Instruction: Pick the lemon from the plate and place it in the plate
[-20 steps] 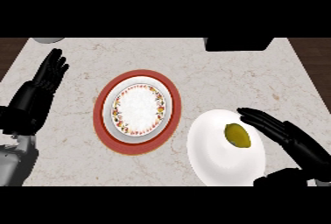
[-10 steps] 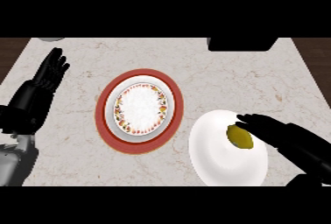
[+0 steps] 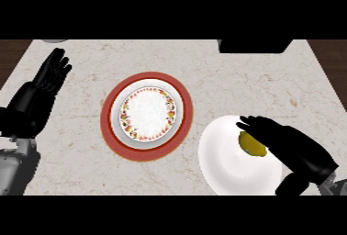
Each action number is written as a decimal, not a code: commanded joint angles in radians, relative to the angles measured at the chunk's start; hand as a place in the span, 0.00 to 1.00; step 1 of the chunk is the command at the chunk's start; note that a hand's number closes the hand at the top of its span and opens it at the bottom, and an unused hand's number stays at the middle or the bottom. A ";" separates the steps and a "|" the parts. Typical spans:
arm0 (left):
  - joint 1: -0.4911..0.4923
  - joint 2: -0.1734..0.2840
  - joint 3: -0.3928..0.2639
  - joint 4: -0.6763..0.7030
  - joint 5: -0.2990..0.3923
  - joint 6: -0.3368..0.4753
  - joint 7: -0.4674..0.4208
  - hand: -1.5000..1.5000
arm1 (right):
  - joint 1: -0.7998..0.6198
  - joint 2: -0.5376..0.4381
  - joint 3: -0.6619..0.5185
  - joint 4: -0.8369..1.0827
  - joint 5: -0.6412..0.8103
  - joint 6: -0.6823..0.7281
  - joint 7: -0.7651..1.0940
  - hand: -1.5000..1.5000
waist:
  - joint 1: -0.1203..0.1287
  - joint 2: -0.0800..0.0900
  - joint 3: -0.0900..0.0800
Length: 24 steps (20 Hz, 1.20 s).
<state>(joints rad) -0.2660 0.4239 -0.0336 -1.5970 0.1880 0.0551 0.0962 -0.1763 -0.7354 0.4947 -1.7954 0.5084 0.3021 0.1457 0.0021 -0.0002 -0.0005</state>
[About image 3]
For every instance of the plain white plate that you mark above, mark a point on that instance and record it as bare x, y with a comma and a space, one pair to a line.
236, 159

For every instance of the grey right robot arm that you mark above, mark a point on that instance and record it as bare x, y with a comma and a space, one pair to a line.
334, 187

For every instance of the black appliance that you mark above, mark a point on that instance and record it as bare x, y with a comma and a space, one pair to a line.
255, 46

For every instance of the grey round object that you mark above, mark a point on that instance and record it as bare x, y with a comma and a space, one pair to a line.
54, 40

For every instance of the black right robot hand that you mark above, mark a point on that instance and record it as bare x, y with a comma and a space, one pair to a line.
295, 147

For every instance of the yellow lemon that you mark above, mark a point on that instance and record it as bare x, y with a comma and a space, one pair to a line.
252, 146

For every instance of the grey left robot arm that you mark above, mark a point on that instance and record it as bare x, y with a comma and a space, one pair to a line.
14, 165

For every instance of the red-rimmed floral plate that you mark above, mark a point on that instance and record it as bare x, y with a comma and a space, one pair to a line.
147, 116

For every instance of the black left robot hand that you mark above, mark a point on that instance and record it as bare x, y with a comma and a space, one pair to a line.
39, 88

